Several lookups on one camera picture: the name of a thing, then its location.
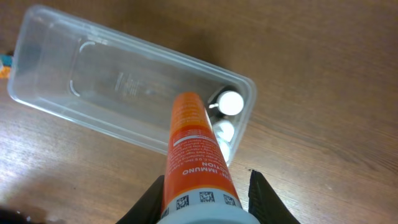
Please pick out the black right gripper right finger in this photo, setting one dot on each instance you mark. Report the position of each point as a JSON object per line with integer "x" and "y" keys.
{"x": 265, "y": 204}

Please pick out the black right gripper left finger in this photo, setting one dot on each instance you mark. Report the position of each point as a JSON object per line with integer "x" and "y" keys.
{"x": 147, "y": 210}

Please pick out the white Panadol medicine box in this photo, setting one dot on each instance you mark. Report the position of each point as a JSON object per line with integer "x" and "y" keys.
{"x": 6, "y": 64}

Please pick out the black bottle white cap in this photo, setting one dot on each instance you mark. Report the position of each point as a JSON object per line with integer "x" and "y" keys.
{"x": 226, "y": 101}

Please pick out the clear bottle white cap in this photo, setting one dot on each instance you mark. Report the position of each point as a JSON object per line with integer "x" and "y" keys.
{"x": 224, "y": 132}

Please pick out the clear plastic container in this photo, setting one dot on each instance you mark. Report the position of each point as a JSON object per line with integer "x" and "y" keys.
{"x": 112, "y": 82}

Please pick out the orange tube white cap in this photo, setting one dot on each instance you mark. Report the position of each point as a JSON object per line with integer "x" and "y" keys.
{"x": 197, "y": 187}

